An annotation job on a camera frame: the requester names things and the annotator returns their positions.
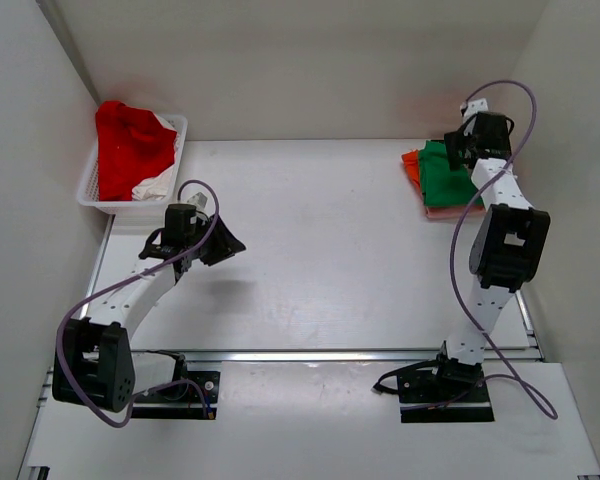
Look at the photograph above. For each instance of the aluminium rail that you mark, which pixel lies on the aluminium rail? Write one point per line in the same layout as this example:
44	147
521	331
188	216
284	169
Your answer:
308	356

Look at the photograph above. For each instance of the green t shirt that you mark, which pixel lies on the green t shirt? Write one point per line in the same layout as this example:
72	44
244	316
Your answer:
440	186

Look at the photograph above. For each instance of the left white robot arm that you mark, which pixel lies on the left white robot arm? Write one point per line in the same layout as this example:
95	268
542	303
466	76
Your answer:
94	362

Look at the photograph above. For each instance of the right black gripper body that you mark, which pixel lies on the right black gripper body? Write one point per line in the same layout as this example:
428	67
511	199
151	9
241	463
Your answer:
457	150

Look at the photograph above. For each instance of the white t shirt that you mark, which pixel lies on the white t shirt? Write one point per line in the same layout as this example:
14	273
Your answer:
158	187

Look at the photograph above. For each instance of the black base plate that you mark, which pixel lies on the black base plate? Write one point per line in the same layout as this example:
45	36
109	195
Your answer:
183	402
425	399

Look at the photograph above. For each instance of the red t shirt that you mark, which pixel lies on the red t shirt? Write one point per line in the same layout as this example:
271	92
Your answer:
133	145

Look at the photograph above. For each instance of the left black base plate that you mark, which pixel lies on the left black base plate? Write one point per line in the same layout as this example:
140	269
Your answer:
183	402

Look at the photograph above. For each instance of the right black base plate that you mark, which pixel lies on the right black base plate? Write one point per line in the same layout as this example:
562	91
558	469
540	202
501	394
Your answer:
425	399

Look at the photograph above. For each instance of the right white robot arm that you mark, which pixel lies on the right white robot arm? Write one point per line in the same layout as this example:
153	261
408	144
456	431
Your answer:
470	169

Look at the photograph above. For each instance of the white plastic basket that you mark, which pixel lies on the white plastic basket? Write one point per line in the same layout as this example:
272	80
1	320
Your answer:
88	191

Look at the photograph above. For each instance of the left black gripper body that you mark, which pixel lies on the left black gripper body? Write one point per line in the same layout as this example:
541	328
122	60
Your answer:
216	241

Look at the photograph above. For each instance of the orange folded t shirt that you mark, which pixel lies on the orange folded t shirt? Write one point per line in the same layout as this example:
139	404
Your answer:
411	165

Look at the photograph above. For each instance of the pink folded t shirt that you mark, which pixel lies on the pink folded t shirt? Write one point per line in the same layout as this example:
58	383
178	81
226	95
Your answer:
451	213

